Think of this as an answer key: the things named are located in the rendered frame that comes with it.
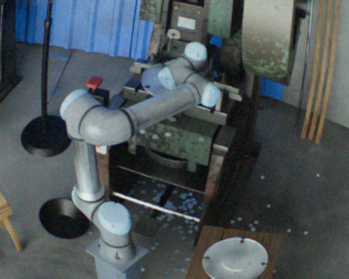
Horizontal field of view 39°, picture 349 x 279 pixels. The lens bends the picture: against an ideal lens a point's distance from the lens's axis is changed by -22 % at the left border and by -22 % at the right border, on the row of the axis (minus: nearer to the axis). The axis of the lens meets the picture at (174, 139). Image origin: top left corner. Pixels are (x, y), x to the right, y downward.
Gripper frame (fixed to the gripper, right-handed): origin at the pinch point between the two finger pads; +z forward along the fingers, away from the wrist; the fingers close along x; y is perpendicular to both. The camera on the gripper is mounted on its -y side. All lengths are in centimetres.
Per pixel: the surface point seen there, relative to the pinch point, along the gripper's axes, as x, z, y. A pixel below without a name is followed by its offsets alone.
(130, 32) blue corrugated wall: 101, 108, -79
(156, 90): -0.2, 1.3, -14.9
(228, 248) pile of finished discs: -48, 26, 31
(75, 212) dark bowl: -43, 65, -50
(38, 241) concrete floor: -72, 54, -63
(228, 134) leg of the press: -4.1, 15.0, 14.9
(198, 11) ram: 27.4, -25.7, -5.1
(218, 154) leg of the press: -14.2, 12.6, 13.7
